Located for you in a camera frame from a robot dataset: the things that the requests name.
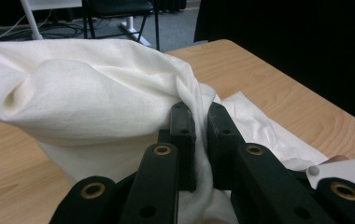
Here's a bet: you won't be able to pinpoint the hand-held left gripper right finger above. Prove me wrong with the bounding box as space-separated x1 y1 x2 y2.
206 102 246 191

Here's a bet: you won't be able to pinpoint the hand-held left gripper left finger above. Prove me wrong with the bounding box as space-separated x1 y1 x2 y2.
169 101 198 193

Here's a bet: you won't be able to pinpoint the white cloth garment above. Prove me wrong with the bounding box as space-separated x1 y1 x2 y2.
0 38 330 224

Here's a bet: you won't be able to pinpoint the black curtain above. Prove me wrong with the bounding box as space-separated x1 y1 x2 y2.
193 0 355 129

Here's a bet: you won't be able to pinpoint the white stand foot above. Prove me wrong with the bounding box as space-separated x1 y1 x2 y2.
119 15 152 49

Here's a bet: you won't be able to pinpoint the black chair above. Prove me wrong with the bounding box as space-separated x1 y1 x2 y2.
81 0 162 51

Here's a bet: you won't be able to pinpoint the white board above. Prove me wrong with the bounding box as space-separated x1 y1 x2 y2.
25 0 83 12

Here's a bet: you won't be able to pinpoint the white stand pole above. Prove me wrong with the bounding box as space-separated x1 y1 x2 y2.
20 0 45 41

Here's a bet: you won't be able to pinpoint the floor cables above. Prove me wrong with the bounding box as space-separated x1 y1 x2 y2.
0 8 87 43

